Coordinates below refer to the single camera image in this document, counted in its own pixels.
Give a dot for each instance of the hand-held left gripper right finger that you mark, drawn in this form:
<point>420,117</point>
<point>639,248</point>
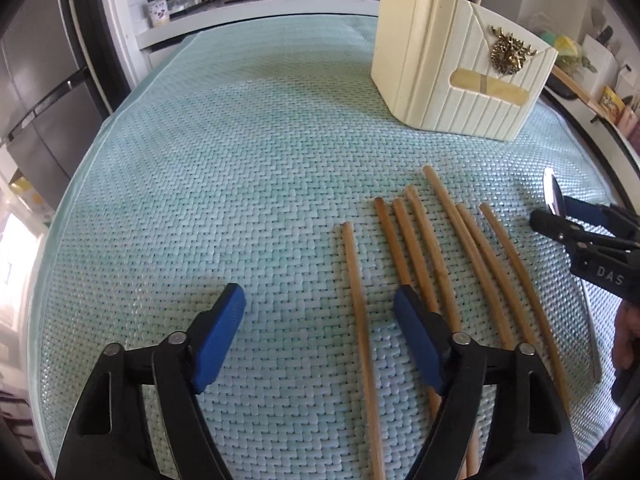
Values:
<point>415,330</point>

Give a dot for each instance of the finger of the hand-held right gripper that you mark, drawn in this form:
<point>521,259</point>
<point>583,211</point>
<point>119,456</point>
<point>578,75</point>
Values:
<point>587,210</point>
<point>600,260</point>

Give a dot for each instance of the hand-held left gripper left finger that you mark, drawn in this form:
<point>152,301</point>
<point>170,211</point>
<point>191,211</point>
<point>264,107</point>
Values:
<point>222,330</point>

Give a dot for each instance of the metal spoon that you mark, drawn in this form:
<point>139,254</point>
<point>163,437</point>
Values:
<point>551,192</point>

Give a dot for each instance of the bunch of wooden chopsticks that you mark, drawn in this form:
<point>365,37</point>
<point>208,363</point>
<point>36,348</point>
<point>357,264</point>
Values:
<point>359,310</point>

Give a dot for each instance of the cream ribbed utensil holder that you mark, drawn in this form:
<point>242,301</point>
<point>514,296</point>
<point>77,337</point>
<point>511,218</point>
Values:
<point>425,60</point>

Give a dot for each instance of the person's right hand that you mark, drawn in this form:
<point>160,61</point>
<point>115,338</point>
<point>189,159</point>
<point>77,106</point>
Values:
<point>627,340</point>

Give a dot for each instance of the yellow snack packet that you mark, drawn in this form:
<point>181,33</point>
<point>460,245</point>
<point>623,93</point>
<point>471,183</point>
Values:
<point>612,102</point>

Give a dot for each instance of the wooden cutting board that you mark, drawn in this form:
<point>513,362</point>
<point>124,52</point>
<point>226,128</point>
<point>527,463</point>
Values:
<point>575,87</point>

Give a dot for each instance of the white countertop appliance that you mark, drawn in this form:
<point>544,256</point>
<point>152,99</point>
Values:
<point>600,65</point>

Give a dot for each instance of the yellow green plastic bags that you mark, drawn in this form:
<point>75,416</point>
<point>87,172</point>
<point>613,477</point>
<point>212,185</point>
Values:
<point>565,47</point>

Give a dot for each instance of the teal woven table mat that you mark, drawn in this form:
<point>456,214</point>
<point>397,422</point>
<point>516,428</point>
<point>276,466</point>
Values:
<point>225,160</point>

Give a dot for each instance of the white kitchen counter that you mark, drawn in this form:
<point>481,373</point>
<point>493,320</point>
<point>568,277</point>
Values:
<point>200,22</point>

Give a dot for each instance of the seasoning jar printed label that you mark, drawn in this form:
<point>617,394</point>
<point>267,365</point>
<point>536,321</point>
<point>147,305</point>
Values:
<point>158,10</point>

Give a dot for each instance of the grey steel refrigerator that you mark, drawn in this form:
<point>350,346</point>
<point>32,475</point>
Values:
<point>35,60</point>

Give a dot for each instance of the group of condiment bottles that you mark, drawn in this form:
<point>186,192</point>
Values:
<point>185,1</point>

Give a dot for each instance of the dark door frame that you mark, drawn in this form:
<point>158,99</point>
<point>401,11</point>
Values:
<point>100,35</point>

